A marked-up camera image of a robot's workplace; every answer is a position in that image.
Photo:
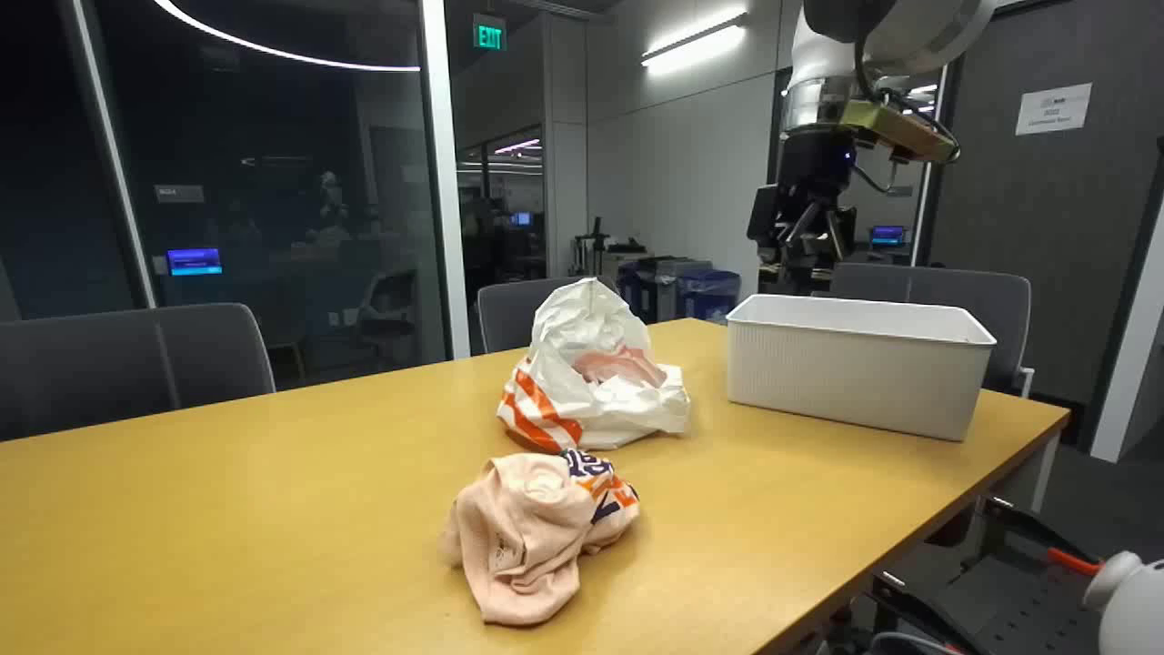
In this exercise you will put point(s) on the wide gray office chair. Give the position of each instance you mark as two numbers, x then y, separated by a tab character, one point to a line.
76	369

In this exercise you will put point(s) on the white glass partition post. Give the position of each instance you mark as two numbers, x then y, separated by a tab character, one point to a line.
445	184

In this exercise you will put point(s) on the white paper wall sign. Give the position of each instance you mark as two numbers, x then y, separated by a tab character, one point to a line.
1053	110

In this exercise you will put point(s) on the tan wrist camera box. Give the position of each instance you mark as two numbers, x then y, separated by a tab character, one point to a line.
903	130

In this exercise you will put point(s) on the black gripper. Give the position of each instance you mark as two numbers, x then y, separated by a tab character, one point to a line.
811	164

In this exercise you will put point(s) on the white plastic bottle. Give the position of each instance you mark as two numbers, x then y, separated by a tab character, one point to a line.
1130	602

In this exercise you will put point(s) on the dark storage bin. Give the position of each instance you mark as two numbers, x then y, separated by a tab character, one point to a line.
656	284

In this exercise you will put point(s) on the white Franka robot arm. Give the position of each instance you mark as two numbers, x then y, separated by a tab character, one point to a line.
903	31

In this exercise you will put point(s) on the peach cloth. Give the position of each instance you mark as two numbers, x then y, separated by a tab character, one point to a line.
520	540

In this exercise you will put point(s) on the blue storage bin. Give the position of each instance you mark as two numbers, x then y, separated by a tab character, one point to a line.
714	293

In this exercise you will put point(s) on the black metal stand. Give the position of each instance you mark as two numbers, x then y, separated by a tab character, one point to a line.
968	595

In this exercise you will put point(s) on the linear ceiling light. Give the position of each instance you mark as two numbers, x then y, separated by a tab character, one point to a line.
694	41

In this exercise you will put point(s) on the green exit sign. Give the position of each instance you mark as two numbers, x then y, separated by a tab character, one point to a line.
490	36

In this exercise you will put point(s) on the printed orange blue plastic bag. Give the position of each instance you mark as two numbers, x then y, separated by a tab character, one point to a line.
608	493

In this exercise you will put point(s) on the small blue monitor screen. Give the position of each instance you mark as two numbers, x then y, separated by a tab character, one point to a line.
889	237

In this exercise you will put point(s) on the pink cloth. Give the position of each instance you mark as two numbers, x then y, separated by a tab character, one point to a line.
618	364

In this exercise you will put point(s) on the blue lit monitor screen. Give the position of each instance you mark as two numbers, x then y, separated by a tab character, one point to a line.
194	260

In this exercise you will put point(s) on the white rectangular plastic basket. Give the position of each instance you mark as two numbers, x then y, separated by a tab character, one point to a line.
855	364

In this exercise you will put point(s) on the white plastic bag orange stripes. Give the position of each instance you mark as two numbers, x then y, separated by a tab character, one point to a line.
594	384

